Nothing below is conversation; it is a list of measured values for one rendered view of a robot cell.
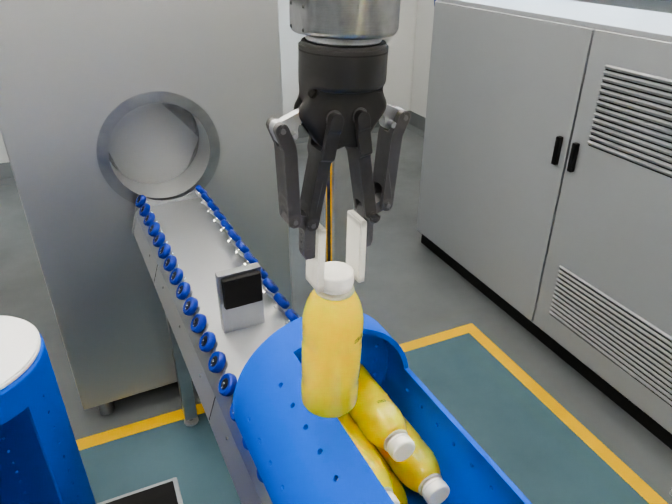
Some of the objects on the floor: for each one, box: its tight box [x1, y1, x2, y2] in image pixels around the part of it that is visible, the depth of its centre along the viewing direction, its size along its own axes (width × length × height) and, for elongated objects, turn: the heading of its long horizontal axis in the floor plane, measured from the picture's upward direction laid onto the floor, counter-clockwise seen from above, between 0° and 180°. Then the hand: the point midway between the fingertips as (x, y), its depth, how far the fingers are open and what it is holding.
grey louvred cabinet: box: [417, 0, 672, 450], centre depth 252 cm, size 54×215×145 cm, turn 24°
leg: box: [165, 313, 199, 426], centre depth 216 cm, size 6×6×63 cm
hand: (336, 252), depth 57 cm, fingers closed on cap, 4 cm apart
